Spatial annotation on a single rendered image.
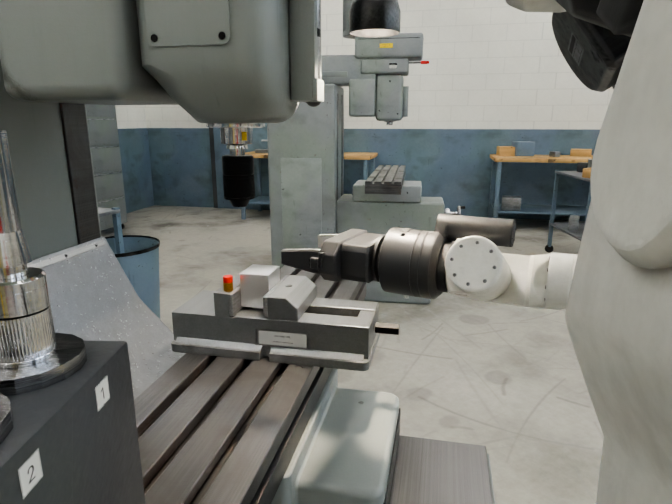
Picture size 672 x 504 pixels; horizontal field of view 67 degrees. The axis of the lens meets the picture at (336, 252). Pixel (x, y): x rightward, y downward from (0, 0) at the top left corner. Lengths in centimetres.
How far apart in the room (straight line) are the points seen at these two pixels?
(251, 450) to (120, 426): 20
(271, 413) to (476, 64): 676
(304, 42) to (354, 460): 61
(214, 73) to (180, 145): 754
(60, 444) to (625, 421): 36
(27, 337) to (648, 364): 42
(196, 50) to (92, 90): 15
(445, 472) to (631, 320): 80
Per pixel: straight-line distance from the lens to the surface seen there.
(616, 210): 17
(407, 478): 95
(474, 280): 59
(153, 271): 305
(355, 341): 82
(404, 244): 64
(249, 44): 69
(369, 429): 89
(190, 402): 78
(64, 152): 106
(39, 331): 47
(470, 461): 100
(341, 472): 80
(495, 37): 732
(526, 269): 69
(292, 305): 82
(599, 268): 20
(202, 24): 70
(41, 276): 47
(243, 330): 87
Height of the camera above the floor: 131
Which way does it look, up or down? 15 degrees down
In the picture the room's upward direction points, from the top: straight up
